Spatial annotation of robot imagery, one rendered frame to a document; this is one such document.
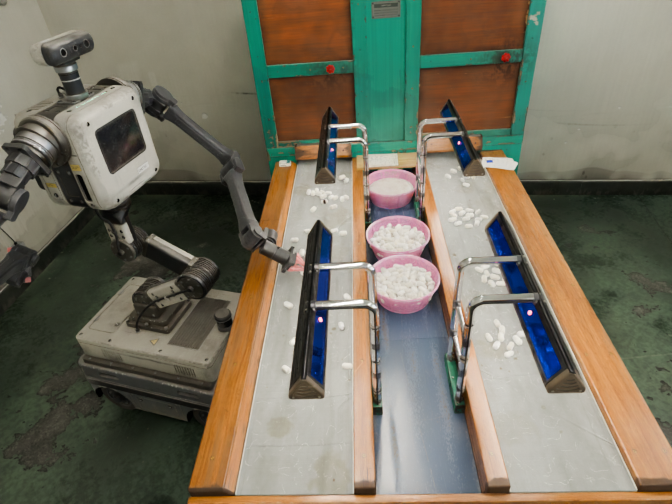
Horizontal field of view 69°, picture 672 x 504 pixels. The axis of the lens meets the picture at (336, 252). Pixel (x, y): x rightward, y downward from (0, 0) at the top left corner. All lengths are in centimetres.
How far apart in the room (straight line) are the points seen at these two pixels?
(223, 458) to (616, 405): 107
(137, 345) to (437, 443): 130
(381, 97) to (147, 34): 184
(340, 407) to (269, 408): 21
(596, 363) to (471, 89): 150
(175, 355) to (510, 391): 128
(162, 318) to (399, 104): 153
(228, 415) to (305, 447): 24
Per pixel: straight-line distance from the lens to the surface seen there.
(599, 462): 149
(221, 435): 146
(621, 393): 161
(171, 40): 373
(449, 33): 253
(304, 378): 107
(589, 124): 378
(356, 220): 214
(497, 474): 137
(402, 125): 263
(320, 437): 143
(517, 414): 151
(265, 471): 140
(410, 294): 179
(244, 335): 168
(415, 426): 152
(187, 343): 214
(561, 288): 188
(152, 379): 225
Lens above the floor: 195
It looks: 37 degrees down
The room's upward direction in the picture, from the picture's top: 5 degrees counter-clockwise
